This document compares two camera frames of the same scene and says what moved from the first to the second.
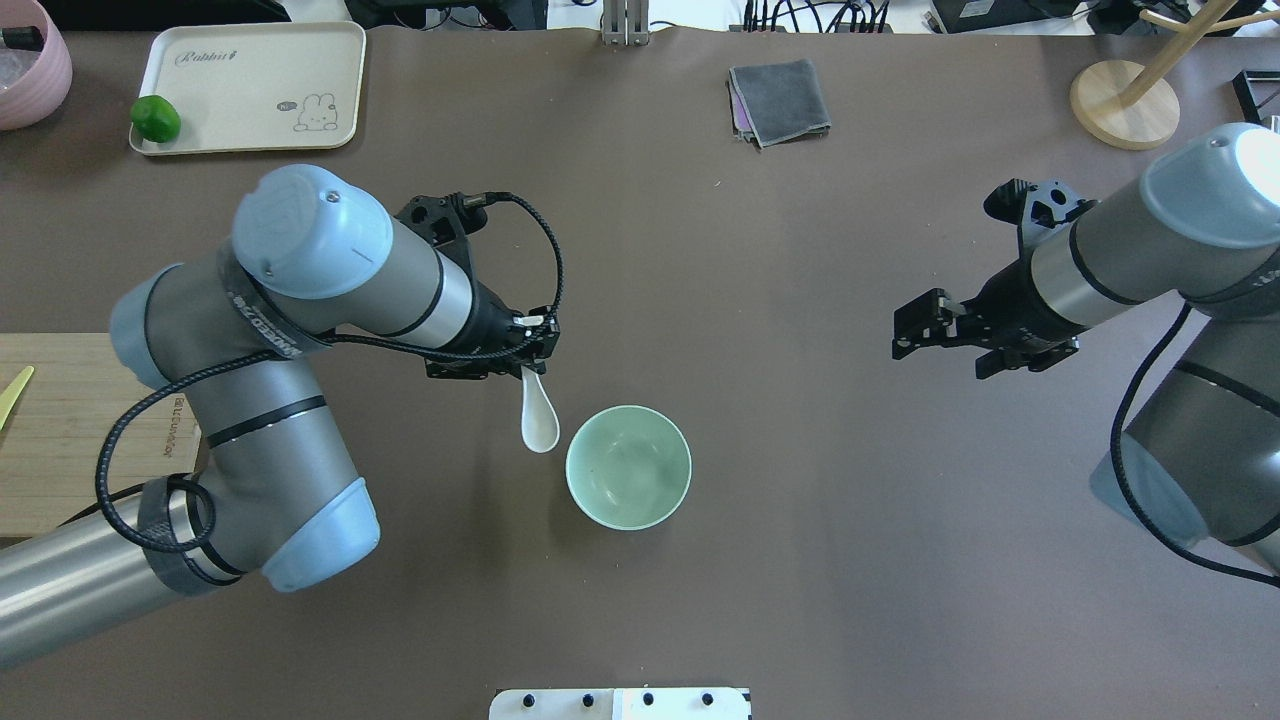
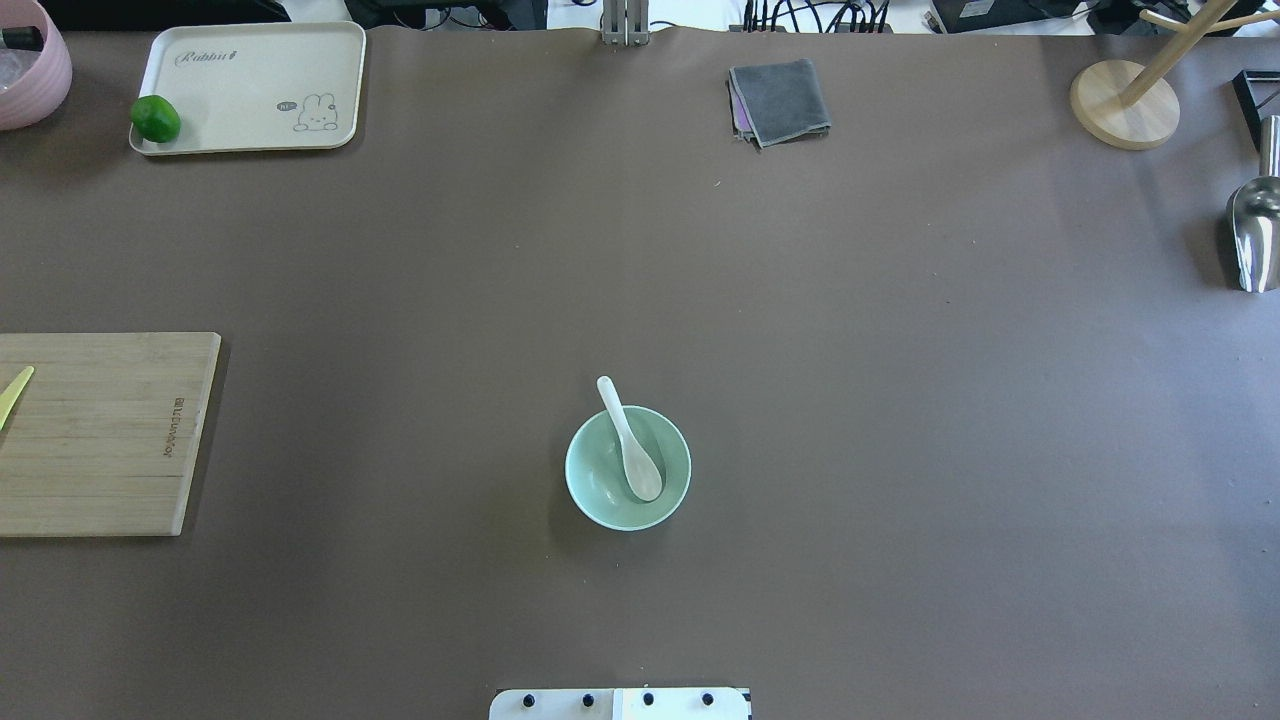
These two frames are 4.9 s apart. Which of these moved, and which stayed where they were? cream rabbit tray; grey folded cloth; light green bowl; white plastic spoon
Moved: white plastic spoon
Stayed: cream rabbit tray; light green bowl; grey folded cloth
